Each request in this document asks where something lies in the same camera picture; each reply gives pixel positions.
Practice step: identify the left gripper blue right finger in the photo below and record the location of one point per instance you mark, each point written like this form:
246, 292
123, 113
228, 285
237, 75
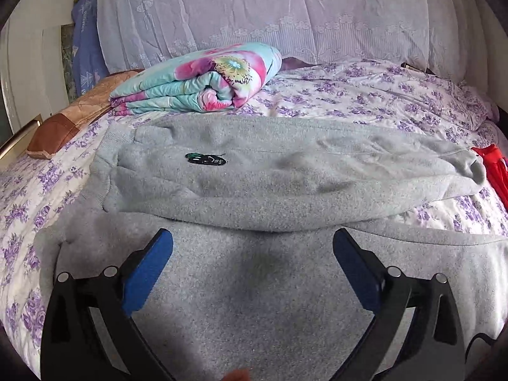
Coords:
416, 332

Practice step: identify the blue patterned pillow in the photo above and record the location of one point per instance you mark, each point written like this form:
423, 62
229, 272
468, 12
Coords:
88, 65

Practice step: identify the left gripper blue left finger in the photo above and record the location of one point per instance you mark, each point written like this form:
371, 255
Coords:
89, 332

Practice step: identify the grey fleece sweatpants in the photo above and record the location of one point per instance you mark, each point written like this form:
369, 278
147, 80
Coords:
252, 204

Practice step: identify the folded floral teal pink blanket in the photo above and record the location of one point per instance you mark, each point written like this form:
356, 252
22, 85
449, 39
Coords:
202, 82

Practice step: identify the brown orange pillow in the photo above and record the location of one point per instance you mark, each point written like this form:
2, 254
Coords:
58, 130

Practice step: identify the red white blue garment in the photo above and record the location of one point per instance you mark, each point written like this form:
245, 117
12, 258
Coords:
496, 170

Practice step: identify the purple floral bed quilt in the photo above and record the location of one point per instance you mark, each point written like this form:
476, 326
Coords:
366, 92

